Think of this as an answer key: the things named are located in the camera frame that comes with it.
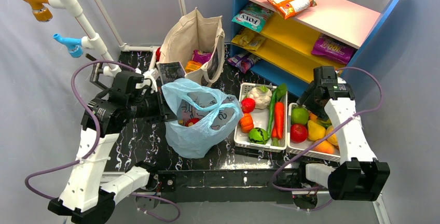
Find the orange peach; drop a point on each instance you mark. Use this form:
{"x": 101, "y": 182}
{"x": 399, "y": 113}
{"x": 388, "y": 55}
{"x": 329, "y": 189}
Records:
{"x": 325, "y": 147}

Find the light blue plastic bag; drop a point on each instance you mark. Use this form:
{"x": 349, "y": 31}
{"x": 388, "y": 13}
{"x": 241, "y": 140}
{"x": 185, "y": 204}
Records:
{"x": 204, "y": 117}

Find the white cauliflower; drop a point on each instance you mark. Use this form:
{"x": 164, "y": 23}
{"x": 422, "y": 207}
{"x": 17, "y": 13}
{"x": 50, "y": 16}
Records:
{"x": 261, "y": 95}

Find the small purple snack packet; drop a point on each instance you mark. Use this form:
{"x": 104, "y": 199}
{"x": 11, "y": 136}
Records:
{"x": 243, "y": 61}

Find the yellow pear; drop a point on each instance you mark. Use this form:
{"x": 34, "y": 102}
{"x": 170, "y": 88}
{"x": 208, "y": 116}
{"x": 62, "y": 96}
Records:
{"x": 315, "y": 131}

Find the orange carrot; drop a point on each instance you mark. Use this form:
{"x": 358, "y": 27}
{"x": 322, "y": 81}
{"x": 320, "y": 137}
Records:
{"x": 278, "y": 117}

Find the blue pipe hook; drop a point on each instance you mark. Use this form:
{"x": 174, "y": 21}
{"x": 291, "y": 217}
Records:
{"x": 73, "y": 45}

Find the white fruit basket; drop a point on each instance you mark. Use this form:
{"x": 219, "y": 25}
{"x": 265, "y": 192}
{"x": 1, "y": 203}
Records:
{"x": 293, "y": 148}

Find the yellow orange fruit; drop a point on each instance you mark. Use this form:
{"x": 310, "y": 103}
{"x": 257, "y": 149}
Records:
{"x": 333, "y": 138}

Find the orange pipe hook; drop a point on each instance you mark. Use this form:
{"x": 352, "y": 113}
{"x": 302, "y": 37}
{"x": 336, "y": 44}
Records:
{"x": 39, "y": 10}

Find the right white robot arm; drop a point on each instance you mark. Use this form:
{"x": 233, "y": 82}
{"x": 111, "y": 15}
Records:
{"x": 360, "y": 175}

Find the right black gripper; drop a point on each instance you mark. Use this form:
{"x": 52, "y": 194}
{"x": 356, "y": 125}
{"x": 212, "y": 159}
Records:
{"x": 310, "y": 98}

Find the green Fox's candy bag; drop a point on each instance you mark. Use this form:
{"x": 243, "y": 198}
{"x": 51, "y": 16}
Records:
{"x": 253, "y": 16}

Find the yellow snack packet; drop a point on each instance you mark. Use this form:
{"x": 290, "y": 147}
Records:
{"x": 248, "y": 39}

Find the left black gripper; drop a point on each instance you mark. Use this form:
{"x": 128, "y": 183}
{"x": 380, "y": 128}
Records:
{"x": 163, "y": 100}

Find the purple grape candy bag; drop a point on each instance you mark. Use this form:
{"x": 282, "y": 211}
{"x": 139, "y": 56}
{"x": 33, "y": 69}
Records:
{"x": 201, "y": 56}

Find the red apple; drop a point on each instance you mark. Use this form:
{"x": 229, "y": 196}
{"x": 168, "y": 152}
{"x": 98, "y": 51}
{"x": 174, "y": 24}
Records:
{"x": 298, "y": 133}

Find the colourful wooden shelf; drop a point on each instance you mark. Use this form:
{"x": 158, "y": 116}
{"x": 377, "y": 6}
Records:
{"x": 285, "y": 56}

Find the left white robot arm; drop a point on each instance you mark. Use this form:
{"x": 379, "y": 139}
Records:
{"x": 85, "y": 199}

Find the orange white snack bag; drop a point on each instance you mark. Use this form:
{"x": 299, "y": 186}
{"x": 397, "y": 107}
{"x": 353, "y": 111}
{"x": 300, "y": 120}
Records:
{"x": 291, "y": 8}

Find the white vegetable basket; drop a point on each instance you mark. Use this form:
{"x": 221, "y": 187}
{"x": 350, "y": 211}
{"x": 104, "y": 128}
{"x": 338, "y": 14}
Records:
{"x": 260, "y": 119}

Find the purple bag lower shelf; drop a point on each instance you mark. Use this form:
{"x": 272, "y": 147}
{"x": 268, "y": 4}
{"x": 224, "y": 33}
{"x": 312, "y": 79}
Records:
{"x": 332, "y": 49}

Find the beige canvas tote bag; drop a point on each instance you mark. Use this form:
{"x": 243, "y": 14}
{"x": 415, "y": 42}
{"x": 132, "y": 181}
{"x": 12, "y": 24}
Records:
{"x": 193, "y": 32}

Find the white pipe rack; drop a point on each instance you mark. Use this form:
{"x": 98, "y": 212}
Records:
{"x": 92, "y": 40}

